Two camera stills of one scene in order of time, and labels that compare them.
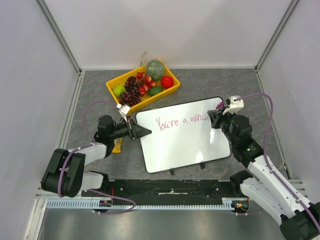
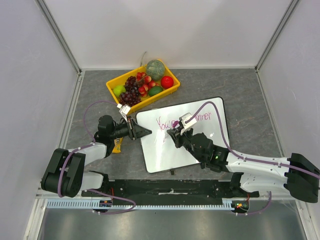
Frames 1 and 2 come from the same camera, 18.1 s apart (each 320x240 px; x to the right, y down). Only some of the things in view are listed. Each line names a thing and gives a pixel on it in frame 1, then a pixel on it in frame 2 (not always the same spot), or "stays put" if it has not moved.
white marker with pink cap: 221,104 -> 174,124
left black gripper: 135,130 stays put
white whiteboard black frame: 183,135 stays put
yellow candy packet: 117,147 stays put
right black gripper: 218,120 -> 180,138
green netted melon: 155,69 stays put
